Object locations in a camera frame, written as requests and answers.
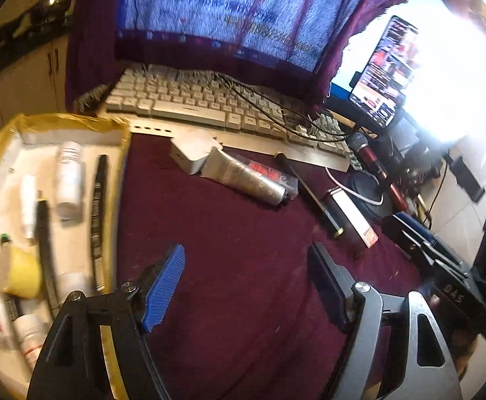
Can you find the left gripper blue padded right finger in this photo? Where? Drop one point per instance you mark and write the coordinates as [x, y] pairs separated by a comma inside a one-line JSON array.
[[334, 286]]

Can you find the white keyboard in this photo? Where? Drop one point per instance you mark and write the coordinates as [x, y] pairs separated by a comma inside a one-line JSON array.
[[207, 98]]

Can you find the smartphone on holder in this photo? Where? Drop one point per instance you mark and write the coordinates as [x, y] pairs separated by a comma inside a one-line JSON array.
[[380, 90]]

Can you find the red microphone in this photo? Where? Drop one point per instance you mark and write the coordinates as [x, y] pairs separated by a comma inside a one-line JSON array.
[[359, 144]]

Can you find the black marker green cap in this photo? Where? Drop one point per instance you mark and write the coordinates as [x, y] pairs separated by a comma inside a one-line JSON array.
[[49, 289]]

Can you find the red white medicine box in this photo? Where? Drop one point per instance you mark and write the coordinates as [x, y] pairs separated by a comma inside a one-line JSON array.
[[358, 235]]

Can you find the silver ointment tube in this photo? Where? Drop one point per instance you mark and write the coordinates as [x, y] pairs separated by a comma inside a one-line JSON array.
[[231, 172]]

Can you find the cloth covered monitor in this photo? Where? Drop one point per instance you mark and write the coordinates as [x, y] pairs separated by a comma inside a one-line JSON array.
[[292, 46]]

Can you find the black marker yellow cap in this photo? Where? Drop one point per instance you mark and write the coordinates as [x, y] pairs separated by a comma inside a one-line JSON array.
[[97, 219]]

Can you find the plain white bottle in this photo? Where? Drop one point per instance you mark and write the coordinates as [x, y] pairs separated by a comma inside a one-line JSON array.
[[69, 181]]

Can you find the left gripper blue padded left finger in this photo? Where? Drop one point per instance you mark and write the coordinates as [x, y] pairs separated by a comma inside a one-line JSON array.
[[157, 284]]

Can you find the black microphone stand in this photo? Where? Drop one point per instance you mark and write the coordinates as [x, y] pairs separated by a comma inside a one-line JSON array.
[[372, 204]]

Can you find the maroon table cloth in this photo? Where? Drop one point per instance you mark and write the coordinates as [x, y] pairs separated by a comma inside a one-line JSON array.
[[245, 322]]

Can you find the white charger block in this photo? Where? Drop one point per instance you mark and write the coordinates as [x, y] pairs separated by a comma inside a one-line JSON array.
[[191, 150]]

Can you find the clear red blister pack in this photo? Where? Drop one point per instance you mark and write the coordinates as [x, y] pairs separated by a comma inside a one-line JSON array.
[[286, 180]]

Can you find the yellow cap jar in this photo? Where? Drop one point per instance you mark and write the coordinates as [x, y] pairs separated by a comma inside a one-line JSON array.
[[20, 272]]

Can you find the person's right hand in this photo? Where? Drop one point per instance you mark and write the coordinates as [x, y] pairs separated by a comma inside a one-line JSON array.
[[462, 346]]

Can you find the lower kitchen cabinets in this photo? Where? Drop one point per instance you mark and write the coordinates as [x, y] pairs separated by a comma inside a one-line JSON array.
[[35, 84]]

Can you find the steel pot with lid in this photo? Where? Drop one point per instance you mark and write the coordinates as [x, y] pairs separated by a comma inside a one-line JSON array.
[[46, 11]]

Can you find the yellow taped white tray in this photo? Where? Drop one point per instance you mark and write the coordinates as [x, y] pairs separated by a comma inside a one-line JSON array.
[[29, 145]]

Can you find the black pen gold band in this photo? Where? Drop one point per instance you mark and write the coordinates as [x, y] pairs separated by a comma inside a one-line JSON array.
[[331, 224]]

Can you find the small white bottle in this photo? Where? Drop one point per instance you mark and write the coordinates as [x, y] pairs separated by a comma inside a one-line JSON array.
[[28, 199]]

